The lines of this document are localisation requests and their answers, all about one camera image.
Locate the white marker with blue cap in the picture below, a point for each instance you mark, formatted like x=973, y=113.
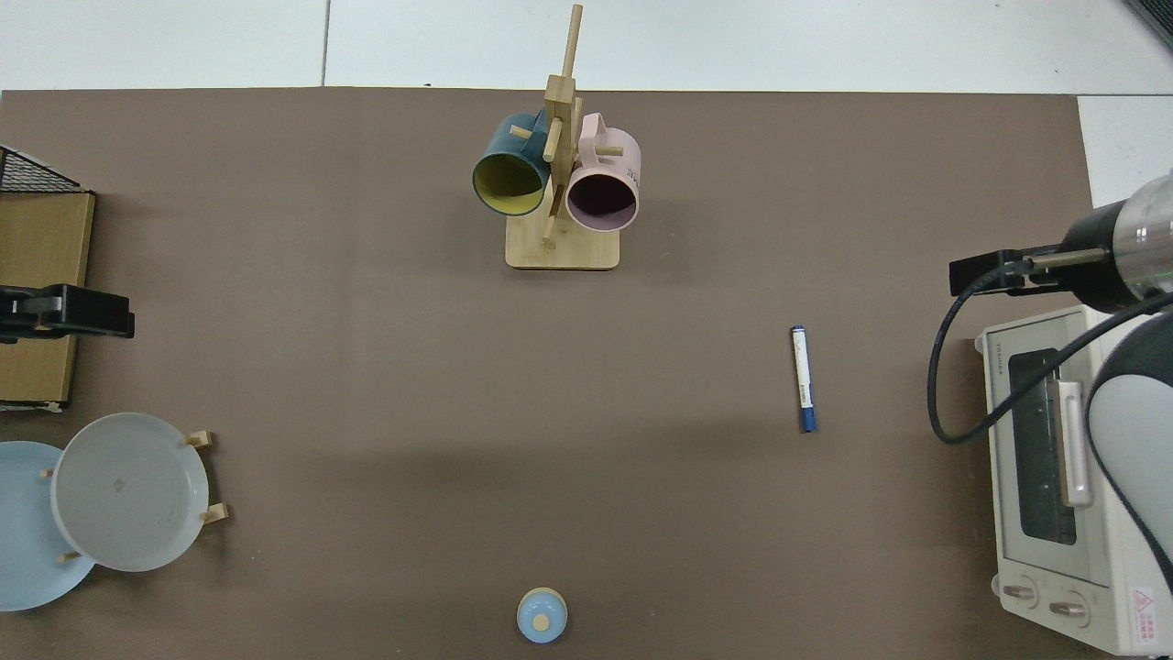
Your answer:
x=803, y=376

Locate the grey plate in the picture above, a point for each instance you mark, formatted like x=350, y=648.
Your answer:
x=128, y=495

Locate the light blue plate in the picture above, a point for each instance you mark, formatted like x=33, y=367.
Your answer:
x=27, y=532

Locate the dark corner object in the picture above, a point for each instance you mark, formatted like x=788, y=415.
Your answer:
x=1156, y=16

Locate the wooden plate rack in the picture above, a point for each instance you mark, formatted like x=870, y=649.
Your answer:
x=215, y=513

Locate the pale toaster oven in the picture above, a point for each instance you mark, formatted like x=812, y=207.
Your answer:
x=1026, y=559

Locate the brown table cloth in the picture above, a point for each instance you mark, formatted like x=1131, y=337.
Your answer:
x=458, y=412

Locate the pink mug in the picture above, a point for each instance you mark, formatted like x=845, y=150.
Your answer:
x=609, y=151

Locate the wooden cup stand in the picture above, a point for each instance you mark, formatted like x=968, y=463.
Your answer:
x=561, y=249

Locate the teal mug with yellow inside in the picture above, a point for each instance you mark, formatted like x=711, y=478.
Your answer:
x=513, y=147

